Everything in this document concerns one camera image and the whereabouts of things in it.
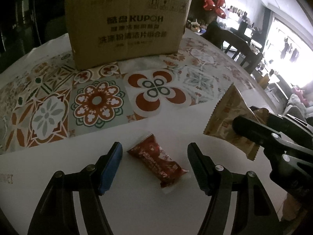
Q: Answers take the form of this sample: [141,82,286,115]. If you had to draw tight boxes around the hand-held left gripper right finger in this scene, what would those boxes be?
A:
[187,142,287,235]

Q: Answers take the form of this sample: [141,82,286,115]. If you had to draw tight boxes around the dark jacket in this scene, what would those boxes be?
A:
[202,21,224,49]

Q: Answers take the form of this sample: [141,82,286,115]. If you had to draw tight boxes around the patterned tablecloth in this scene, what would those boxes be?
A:
[0,27,289,235]

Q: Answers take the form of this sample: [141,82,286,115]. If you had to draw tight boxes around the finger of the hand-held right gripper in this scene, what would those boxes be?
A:
[250,106,313,150]
[232,116,313,167]

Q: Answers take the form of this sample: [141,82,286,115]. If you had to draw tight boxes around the red balloon dog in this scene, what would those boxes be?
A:
[203,0,227,19]

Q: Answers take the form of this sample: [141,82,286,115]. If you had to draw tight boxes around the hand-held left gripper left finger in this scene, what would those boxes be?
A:
[26,141,123,235]

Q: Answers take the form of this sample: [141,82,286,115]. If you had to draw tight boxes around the dark red snack packet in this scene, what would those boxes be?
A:
[126,133,190,195]

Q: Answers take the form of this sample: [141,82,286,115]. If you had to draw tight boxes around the beige snack packet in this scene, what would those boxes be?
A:
[203,83,268,161]

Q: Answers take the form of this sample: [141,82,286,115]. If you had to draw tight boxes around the person's right forearm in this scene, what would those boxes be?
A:
[281,191,313,228]

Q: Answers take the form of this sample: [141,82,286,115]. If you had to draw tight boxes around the wooden dining chair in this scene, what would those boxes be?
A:
[221,29,263,74]

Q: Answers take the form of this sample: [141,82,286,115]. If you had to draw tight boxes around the bright window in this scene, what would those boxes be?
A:
[265,17,313,91]

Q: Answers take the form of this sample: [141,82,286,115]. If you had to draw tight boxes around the brown cardboard box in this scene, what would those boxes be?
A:
[64,0,193,70]

